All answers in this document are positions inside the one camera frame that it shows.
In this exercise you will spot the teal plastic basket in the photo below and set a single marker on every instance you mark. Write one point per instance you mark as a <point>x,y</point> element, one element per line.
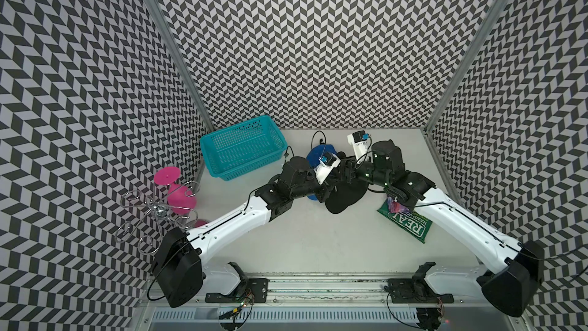
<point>242,148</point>

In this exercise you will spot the purple snack packet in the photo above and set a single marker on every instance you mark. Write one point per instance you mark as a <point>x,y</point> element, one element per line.
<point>393,206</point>

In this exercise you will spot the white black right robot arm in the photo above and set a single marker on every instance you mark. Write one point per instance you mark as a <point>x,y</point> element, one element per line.
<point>510,271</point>

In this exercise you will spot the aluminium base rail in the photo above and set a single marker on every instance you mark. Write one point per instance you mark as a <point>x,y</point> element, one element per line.
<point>322,302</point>

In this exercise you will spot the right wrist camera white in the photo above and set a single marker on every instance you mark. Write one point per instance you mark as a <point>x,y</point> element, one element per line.
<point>361,144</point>

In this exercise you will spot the aluminium corner post right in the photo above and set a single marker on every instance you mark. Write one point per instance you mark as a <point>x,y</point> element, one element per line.
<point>491,18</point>

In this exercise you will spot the pink goblet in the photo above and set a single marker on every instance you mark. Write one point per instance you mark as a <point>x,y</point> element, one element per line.
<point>180,197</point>

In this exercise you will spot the black baseball cap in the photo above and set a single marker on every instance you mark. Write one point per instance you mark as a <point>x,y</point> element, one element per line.
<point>344,195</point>

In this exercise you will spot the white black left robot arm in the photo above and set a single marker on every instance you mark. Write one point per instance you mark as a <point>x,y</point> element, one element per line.
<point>179,264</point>

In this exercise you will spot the blue baseball cap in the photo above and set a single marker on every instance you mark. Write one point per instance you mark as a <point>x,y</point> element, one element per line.
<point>315,154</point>

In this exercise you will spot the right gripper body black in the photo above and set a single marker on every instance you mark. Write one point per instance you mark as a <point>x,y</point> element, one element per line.
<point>364,171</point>

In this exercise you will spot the green snack bag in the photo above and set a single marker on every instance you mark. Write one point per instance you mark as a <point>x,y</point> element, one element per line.
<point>417,226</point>

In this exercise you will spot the aluminium corner post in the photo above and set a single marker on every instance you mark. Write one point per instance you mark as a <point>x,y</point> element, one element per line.
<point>491,18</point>
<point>174,51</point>

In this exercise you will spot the silver wire rack stand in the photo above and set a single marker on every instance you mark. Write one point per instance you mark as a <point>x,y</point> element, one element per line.
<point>153,216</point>

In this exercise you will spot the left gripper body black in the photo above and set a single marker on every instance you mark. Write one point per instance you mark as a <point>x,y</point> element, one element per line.
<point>323,188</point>

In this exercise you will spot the aluminium corner post left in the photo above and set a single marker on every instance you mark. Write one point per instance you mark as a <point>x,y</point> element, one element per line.
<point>174,51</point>

